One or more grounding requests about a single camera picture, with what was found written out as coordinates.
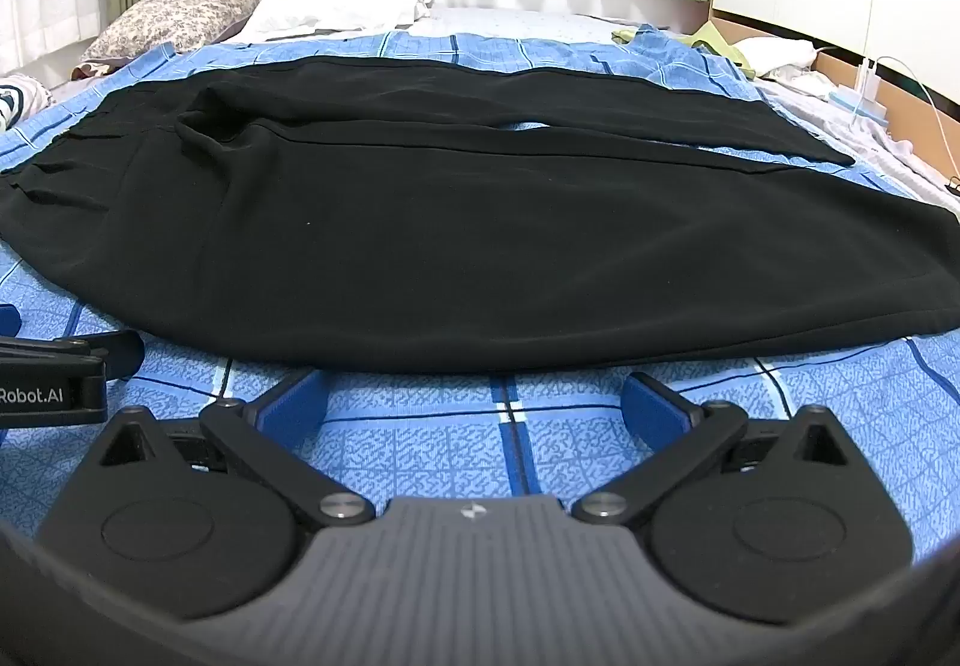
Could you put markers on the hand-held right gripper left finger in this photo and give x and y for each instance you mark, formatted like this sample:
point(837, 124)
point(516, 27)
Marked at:
point(289, 411)

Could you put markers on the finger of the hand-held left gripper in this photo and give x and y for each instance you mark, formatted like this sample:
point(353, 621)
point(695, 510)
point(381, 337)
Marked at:
point(120, 351)
point(7, 317)

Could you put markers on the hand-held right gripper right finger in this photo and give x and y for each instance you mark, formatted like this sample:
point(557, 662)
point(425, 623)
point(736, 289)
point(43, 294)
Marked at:
point(660, 411)

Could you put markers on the black pants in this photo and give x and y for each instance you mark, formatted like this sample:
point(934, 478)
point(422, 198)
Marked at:
point(480, 246)

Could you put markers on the blue checked blanket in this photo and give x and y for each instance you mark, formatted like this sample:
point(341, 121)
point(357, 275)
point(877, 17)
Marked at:
point(450, 441)

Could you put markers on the striped cloth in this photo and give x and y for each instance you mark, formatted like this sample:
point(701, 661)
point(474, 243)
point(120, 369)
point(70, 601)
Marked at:
point(19, 100)

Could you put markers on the floral pillow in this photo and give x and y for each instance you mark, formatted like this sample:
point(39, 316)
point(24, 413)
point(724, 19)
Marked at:
point(172, 13)

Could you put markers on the crumpled white sheet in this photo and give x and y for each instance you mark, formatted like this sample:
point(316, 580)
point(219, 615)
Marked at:
point(885, 148)

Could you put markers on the light blue box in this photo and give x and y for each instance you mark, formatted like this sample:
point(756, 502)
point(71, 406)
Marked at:
point(859, 103)

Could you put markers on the green cloth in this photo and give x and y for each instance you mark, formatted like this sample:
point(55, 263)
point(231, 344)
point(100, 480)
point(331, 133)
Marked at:
point(709, 40)

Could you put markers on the white cloth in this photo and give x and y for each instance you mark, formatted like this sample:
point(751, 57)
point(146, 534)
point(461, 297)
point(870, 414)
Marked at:
point(780, 55)

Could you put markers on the wooden bed board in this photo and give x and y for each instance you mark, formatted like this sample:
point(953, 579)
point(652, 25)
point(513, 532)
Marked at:
point(840, 66)

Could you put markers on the white charger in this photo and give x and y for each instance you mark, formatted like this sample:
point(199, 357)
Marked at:
point(870, 81)

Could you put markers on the white pillow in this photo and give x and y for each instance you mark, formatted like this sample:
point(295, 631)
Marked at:
point(337, 2)

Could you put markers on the pale bed sheet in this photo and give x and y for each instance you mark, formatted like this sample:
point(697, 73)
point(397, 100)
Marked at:
point(525, 21)

